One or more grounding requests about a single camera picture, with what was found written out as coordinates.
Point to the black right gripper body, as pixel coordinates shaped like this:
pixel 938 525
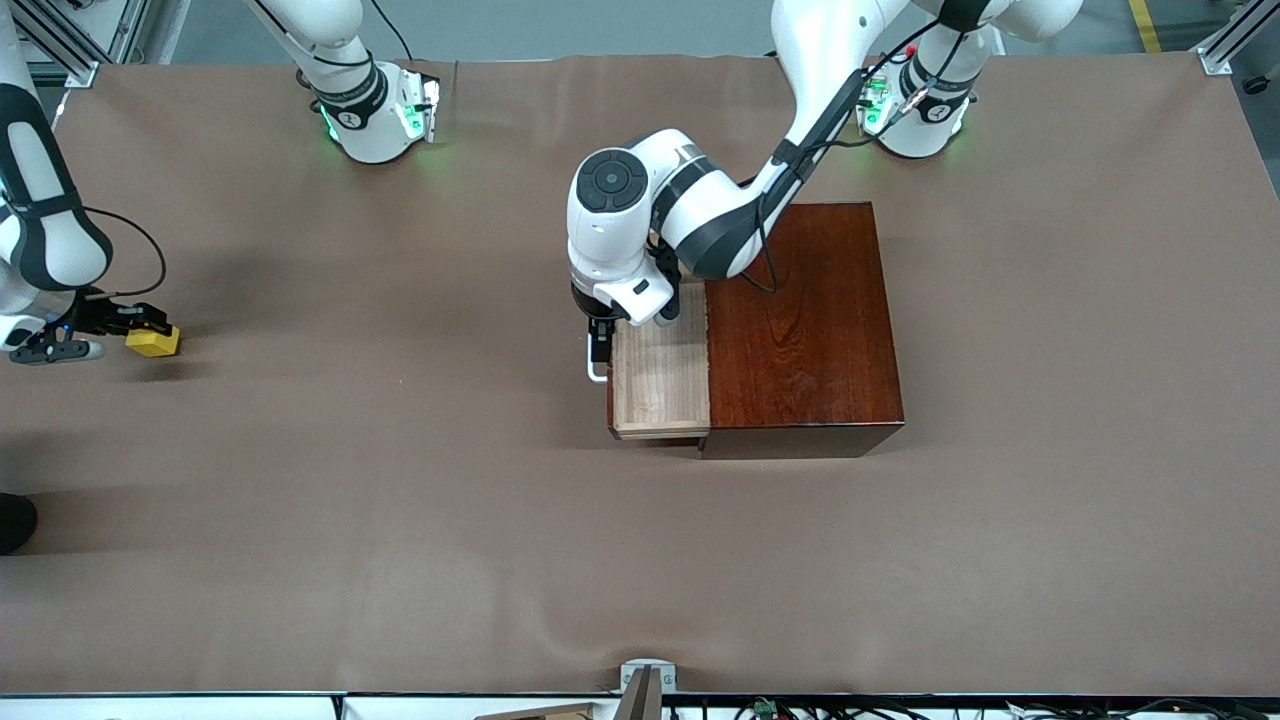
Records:
pixel 103 316

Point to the yellow block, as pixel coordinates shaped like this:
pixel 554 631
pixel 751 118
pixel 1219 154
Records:
pixel 153 343

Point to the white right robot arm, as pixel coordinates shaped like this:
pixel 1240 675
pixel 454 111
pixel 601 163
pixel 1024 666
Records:
pixel 40 240

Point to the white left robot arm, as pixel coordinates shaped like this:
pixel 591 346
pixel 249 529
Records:
pixel 610 240

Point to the dark red wooden cabinet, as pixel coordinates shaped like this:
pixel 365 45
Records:
pixel 810 330

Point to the brown table cloth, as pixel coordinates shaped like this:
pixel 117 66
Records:
pixel 400 550

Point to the light wooden plank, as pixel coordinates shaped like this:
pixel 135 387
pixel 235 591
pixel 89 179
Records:
pixel 540 712

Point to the small green connector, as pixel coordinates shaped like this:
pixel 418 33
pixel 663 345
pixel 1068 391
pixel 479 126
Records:
pixel 765 708

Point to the yellow floor tape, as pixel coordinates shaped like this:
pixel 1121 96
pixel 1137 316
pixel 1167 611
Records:
pixel 1146 25

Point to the black round knob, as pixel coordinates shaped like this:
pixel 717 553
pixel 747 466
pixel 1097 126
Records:
pixel 1257 83

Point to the aluminium profile frame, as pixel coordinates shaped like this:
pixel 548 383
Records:
pixel 1235 35
pixel 80 45

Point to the metal clamp bracket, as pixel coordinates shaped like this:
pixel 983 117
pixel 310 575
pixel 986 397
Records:
pixel 647 678

